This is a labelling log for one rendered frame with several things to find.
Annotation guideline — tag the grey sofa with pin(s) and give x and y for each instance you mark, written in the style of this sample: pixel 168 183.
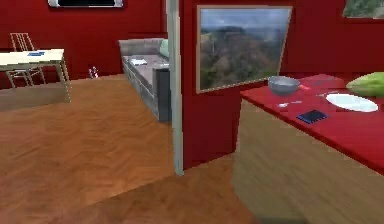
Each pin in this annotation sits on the grey sofa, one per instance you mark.
pixel 146 71

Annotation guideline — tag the pale green cushion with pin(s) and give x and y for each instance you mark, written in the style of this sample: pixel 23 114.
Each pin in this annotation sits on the pale green cushion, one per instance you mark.
pixel 164 48

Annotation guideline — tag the white cloth on sofa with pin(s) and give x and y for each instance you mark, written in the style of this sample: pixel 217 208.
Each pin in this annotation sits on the white cloth on sofa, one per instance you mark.
pixel 138 62

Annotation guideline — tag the grey metal bowl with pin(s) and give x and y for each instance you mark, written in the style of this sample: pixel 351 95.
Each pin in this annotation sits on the grey metal bowl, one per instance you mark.
pixel 283 85

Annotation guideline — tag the small red white object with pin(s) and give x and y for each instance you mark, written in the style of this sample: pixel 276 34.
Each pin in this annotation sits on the small red white object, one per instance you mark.
pixel 93 72

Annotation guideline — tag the dark blue phone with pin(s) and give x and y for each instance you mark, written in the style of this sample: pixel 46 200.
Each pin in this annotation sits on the dark blue phone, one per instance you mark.
pixel 312 116

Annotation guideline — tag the red top wooden counter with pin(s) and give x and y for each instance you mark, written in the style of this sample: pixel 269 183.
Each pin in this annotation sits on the red top wooden counter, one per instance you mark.
pixel 313 160

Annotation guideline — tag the silver knife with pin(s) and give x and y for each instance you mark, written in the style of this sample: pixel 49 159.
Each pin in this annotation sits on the silver knife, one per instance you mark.
pixel 327 93

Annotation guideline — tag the white oval plate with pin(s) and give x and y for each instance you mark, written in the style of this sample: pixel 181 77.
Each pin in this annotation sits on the white oval plate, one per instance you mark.
pixel 351 102

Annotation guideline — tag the blue flat item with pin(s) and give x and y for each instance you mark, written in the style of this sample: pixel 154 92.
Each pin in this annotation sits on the blue flat item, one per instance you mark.
pixel 36 53

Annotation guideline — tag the cream wooden table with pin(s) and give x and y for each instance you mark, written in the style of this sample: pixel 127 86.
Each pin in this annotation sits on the cream wooden table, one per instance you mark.
pixel 31 59

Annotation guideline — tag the green lettuce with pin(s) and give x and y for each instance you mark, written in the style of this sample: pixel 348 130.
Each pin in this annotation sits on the green lettuce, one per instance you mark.
pixel 368 85

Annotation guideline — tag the wooden slatted chair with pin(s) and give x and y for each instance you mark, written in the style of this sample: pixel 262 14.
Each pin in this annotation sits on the wooden slatted chair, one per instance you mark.
pixel 23 43

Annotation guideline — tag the green framed picture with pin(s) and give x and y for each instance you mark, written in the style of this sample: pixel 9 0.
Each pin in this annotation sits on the green framed picture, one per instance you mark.
pixel 365 8

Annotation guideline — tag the landscape painting in wooden frame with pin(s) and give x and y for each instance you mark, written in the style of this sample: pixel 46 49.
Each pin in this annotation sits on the landscape painting in wooden frame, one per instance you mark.
pixel 238 50

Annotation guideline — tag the wall television set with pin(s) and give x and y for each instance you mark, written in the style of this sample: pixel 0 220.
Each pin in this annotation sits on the wall television set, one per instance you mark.
pixel 86 2

